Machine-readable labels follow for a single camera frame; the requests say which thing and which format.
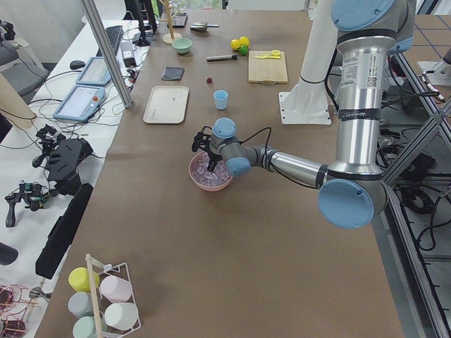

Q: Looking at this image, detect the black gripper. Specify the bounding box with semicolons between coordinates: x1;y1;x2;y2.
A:
205;146;223;172

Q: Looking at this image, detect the steel muddler black tip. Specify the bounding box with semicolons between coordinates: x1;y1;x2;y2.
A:
206;54;237;63

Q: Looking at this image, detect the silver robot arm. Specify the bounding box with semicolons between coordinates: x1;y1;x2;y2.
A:
192;1;416;229

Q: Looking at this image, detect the pink bowl of ice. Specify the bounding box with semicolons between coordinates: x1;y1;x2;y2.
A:
189;151;233;192

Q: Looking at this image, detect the light blue plastic cup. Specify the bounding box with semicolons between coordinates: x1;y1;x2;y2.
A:
213;89;228;111

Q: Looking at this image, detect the wooden cup tree stand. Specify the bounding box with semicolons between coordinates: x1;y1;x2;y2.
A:
159;0;183;45

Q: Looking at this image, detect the metal ice scoop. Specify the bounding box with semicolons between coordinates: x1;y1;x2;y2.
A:
190;22;220;32

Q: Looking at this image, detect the pink cup in rack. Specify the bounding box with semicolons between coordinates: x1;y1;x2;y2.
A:
99;275;132;303

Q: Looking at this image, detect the yellow cup in rack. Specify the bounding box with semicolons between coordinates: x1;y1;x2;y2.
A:
68;267;90;293

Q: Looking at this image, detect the white cup in rack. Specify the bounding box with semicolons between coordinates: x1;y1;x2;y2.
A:
104;303;139;330

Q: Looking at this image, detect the grey cup in rack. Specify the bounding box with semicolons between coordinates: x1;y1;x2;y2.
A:
68;292;94;319

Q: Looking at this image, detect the green cup in rack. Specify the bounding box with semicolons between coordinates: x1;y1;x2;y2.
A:
72;316;97;338

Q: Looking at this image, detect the cream rabbit tray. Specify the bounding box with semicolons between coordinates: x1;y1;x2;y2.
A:
142;86;189;125

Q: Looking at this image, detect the grey folded cloth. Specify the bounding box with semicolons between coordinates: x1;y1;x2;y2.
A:
161;66;185;81

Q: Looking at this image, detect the wooden cutting board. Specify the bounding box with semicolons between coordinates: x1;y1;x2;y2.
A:
248;50;288;85

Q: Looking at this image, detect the green lime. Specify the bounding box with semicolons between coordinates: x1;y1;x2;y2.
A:
239;46;249;56

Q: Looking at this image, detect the yellow lemon near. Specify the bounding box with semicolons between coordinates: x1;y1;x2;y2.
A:
230;39;242;51

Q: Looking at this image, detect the yellow lemon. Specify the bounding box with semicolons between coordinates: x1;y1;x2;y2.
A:
230;39;242;51
239;36;250;47

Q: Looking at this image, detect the green ceramic bowl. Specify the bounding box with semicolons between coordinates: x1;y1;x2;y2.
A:
172;37;192;55

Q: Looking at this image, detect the yellow lemon far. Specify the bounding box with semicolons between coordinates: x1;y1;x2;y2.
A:
239;36;250;47

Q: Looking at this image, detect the upper teach pendant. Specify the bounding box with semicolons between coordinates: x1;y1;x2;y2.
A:
53;85;105;122

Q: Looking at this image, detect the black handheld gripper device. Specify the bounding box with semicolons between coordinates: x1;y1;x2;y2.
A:
32;125;93;196

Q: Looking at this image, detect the black keyboard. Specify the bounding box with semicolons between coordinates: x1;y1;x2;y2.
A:
105;25;123;56

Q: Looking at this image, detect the computer mouse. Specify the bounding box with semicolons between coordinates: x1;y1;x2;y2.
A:
69;60;85;70

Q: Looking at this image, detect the black long bar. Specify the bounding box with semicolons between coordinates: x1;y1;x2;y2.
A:
35;183;93;280

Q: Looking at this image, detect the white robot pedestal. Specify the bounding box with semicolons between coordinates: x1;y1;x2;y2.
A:
279;0;338;125

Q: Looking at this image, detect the white wire cup rack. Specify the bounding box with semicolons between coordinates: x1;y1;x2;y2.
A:
68;256;142;337

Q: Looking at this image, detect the aluminium frame post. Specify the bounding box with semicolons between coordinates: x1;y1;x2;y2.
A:
80;0;133;108

